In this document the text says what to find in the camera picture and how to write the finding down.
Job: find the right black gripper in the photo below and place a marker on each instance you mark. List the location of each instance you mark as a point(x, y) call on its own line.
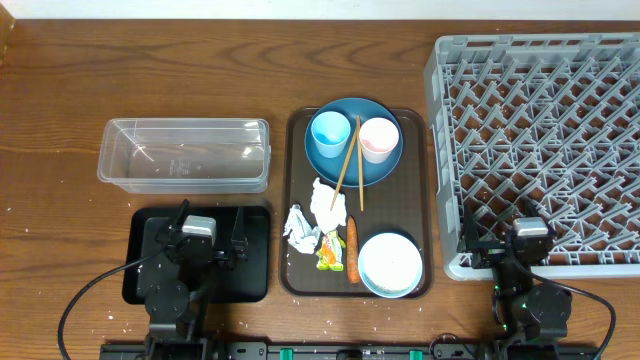
point(489, 251)

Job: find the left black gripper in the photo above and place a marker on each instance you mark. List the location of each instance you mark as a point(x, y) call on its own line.
point(242, 253)

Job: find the small white tissue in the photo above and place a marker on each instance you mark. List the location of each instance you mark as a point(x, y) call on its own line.
point(299, 233)

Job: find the white bowl blue rim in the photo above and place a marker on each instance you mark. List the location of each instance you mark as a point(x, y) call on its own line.
point(390, 265)

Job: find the large white tissue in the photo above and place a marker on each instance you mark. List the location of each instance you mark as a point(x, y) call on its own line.
point(329, 213)

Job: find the orange carrot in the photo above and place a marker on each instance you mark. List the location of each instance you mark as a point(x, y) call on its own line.
point(352, 251)

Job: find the green orange snack wrapper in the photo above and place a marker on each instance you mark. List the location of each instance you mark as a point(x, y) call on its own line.
point(330, 253)

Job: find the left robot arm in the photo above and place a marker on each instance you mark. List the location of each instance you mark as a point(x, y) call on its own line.
point(177, 301)

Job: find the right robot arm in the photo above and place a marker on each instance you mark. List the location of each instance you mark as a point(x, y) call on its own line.
point(533, 314)

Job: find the grey dishwasher rack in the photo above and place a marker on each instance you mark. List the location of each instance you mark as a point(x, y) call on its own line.
point(544, 119)

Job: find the black plastic tray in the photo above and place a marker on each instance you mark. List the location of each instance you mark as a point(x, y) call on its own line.
point(246, 282)

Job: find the clear plastic bin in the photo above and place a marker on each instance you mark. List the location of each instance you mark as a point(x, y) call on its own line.
point(186, 155)

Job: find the brown serving tray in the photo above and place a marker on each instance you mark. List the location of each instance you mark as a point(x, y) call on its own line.
point(399, 203)

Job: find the pink cup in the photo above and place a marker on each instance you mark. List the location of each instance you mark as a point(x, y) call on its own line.
point(378, 137)

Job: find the light blue cup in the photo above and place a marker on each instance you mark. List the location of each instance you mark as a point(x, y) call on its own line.
point(330, 131)

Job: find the left wooden chopstick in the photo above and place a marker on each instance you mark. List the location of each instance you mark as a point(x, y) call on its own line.
point(344, 168)

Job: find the wooden chopstick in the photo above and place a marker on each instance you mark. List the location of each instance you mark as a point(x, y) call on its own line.
point(344, 168)
point(360, 163)

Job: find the right wooden chopstick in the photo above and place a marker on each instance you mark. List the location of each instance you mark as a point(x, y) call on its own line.
point(360, 163)

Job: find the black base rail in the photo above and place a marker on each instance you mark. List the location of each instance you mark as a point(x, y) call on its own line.
point(262, 351)

